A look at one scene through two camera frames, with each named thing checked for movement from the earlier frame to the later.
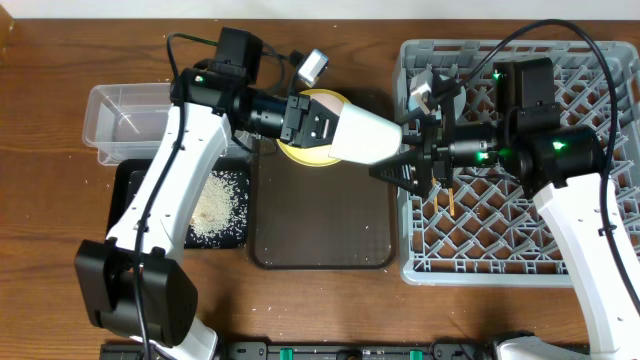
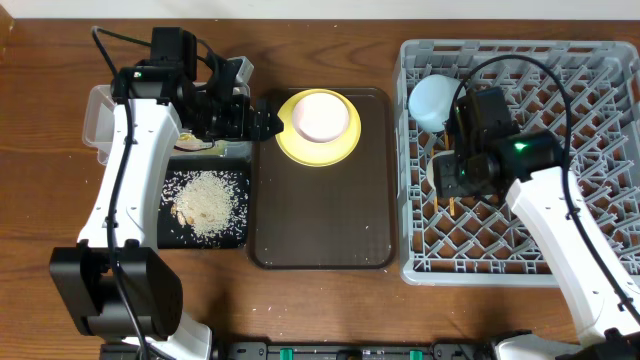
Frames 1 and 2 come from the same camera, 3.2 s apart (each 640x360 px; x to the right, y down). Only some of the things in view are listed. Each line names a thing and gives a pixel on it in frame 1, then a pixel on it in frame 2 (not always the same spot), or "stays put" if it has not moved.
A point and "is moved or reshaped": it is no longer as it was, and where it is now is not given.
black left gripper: (296, 126) -> (252, 123)
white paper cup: (364, 137) is moved or reshaped
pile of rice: (219, 217) stays put
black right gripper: (431, 146) -> (447, 185)
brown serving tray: (338, 217) stays put
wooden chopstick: (451, 196) stays put
